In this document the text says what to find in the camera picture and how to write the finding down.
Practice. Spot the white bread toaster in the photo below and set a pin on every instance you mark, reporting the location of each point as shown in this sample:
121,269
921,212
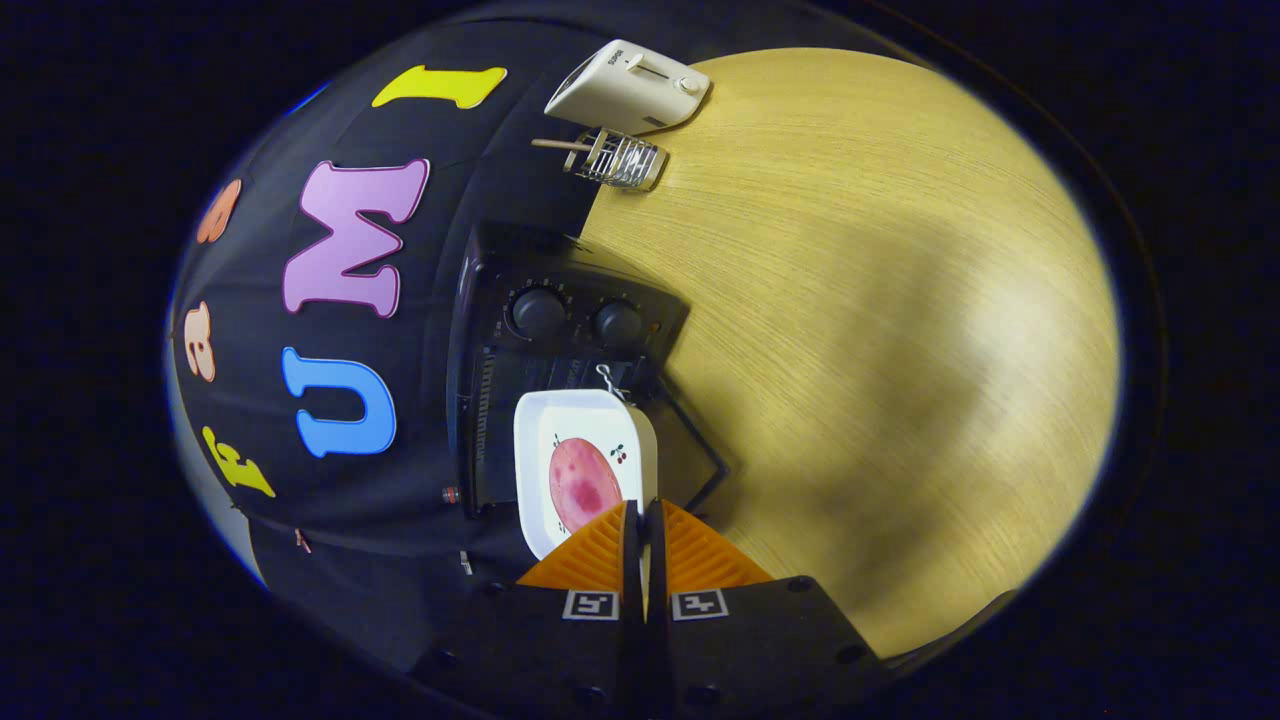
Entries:
630,90

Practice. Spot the pink ham slice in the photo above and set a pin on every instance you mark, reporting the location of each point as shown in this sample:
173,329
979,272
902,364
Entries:
585,485

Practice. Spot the white square plate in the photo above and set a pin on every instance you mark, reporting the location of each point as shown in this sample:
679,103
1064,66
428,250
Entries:
600,415

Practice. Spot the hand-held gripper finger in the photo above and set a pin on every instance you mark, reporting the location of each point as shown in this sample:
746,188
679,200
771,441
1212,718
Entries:
631,560
655,560

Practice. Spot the black backdrop cloth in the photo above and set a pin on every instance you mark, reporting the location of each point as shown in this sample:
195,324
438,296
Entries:
300,130

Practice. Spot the red cloth clip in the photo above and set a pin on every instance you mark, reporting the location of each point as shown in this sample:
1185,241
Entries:
302,541

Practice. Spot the wooden stick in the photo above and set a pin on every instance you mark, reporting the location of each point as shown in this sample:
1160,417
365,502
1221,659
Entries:
560,145

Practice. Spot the black toaster oven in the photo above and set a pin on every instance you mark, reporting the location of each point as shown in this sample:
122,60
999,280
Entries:
560,330

